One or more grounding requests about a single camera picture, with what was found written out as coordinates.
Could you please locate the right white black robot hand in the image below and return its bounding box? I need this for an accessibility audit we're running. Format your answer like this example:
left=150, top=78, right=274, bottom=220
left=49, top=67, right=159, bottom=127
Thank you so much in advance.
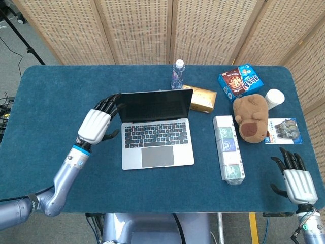
left=270, top=147, right=318, bottom=205

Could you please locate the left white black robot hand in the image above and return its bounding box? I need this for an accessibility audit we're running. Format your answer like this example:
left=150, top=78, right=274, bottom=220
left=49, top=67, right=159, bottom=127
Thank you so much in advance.
left=77, top=93, right=122, bottom=146

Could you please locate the silver laptop black keyboard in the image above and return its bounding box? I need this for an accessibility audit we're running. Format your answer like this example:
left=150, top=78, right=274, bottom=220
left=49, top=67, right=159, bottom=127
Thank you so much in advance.
left=115, top=88, right=196, bottom=170

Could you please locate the blue snack packet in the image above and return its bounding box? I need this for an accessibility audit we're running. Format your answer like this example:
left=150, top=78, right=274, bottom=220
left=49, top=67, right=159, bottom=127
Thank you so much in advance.
left=264, top=117, right=303, bottom=145

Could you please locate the white tissue multipack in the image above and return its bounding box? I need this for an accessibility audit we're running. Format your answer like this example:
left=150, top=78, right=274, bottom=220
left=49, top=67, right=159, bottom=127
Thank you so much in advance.
left=212, top=115, right=246, bottom=187

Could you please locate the brown capybara plush toy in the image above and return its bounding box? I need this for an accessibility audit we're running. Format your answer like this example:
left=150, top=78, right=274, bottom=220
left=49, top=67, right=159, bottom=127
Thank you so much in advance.
left=233, top=93, right=270, bottom=144

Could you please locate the blue table cover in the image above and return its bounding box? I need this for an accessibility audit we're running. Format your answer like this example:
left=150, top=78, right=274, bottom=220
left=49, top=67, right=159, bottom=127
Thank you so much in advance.
left=0, top=65, right=318, bottom=214

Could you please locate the white table leg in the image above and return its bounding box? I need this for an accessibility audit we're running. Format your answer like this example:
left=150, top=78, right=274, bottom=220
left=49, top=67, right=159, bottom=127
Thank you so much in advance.
left=217, top=212, right=224, bottom=244

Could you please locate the white paper cup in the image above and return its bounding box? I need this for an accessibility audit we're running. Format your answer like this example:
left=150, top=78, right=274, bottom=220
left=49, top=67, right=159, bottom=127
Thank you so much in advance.
left=265, top=88, right=285, bottom=110

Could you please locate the clear plastic water bottle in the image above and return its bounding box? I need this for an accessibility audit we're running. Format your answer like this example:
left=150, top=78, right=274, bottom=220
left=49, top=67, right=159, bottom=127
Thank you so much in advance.
left=170, top=59, right=186, bottom=90

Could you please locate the woven wooden folding screen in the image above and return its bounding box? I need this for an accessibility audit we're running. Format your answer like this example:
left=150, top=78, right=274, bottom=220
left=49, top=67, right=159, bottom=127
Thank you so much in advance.
left=12, top=0, right=325, bottom=178

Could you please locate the gold tissue pack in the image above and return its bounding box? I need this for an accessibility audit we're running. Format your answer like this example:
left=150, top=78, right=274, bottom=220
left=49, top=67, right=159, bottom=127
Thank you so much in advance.
left=181, top=84, right=218, bottom=114

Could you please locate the black tripod stand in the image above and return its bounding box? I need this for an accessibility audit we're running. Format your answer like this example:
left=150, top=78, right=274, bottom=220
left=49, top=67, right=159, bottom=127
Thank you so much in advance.
left=0, top=7, right=46, bottom=66

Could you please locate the silver robot torso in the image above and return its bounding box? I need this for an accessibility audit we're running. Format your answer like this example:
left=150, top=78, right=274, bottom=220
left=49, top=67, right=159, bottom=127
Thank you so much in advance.
left=101, top=212, right=213, bottom=244

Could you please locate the blue cookie box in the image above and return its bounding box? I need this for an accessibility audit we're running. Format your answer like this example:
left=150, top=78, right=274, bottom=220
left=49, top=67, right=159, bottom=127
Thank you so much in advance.
left=217, top=64, right=265, bottom=103

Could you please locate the black floor cable bundle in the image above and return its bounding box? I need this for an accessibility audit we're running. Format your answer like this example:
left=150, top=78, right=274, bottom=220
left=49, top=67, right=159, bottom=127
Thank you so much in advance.
left=0, top=91, right=16, bottom=143

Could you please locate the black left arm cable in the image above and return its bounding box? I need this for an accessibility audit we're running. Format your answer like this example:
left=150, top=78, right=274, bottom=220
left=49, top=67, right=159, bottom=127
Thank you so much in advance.
left=0, top=185, right=55, bottom=203

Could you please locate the black torso cable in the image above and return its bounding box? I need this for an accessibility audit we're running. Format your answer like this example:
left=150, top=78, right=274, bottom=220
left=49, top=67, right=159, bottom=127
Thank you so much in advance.
left=172, top=213, right=185, bottom=244

